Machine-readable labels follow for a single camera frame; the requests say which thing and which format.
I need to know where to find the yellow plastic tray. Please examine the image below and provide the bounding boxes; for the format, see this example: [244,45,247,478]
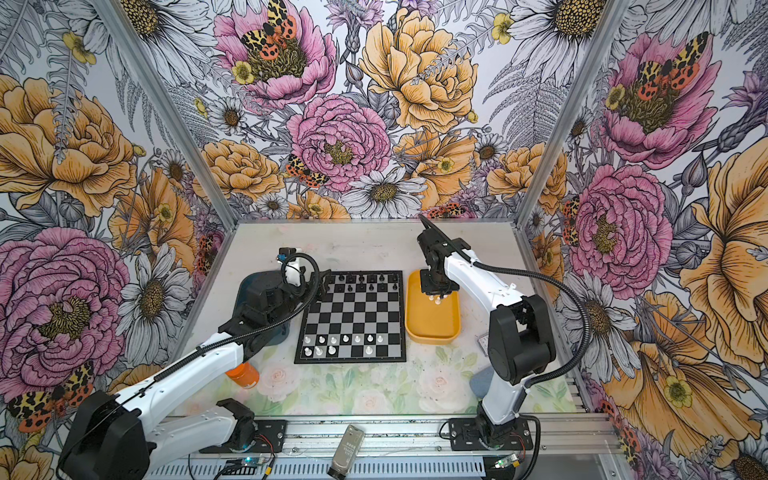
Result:
[405,270,461,345]

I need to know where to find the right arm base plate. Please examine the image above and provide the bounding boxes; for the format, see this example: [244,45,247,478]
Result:
[444,417,534,452]

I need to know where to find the aluminium front rail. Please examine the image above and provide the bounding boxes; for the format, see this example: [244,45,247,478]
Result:
[104,412,619,457]

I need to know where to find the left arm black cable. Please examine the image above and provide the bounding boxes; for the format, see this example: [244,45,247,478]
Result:
[56,251,322,469]

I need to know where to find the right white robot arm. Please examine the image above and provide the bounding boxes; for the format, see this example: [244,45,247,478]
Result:
[417,215,556,447]

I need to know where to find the silver usb hub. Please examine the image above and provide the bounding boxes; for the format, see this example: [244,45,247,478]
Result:
[327,425,365,480]

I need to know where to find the teal plastic bin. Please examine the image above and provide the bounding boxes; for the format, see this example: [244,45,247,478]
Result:
[233,270,296,328]

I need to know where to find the black and white chessboard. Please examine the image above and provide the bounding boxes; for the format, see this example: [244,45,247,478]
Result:
[294,270,407,365]

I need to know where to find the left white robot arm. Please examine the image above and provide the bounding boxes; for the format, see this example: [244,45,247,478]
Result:
[55,248,325,479]

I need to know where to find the orange pill bottle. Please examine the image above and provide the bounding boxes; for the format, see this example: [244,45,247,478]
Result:
[226,363,260,389]

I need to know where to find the small white clock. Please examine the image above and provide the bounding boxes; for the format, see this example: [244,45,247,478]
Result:
[477,334,489,357]

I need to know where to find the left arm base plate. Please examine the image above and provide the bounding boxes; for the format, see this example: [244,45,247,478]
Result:
[200,419,288,454]

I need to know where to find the grey blue sponge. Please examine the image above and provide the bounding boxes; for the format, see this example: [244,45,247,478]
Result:
[469,366,494,399]

